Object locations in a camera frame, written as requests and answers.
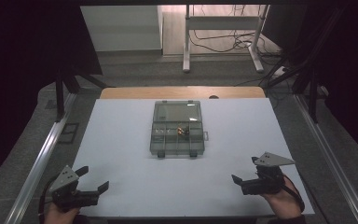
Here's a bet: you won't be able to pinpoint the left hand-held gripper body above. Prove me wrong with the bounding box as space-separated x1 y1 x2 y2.
48 164 101 213

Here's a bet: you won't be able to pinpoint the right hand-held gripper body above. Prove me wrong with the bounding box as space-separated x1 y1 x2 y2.
240 151 296 196

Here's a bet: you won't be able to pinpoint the transparent grey plastic organizer box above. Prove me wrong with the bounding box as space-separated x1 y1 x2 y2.
149 100 210 159

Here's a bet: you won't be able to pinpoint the person's right hand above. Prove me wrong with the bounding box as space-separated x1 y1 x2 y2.
260 177 301 219

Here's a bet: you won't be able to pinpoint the person's left hand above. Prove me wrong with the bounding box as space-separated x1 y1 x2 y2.
44 203 82 224

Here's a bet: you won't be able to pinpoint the white board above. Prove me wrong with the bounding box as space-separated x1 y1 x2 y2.
71 98 315 218

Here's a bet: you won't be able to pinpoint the dark floor plate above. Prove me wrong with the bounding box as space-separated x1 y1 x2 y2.
57 122 80 145

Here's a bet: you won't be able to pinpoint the black metal stand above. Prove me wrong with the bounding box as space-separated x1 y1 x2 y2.
265 8 325 124
54 66 110 123

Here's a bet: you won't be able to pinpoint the white power strip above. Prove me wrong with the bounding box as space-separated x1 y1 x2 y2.
271 65 289 78

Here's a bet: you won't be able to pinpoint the wooden table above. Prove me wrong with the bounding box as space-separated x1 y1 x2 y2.
100 86 267 101

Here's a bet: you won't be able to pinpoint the dark curtain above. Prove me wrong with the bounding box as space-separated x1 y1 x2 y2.
0 0 104 192
262 0 358 169

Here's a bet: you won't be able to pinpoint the white cabinet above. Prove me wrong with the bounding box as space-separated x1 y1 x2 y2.
79 5 164 52

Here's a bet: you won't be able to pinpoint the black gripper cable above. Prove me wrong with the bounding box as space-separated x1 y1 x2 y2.
281 174 306 214
37 176 59 217

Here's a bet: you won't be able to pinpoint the aluminium rail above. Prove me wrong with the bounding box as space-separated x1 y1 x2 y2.
293 92 358 224
4 92 77 224

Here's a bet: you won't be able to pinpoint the black floor cables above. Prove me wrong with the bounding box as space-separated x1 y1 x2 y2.
188 4 264 54

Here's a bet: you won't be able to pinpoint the white desk frame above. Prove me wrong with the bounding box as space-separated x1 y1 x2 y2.
182 4 269 74

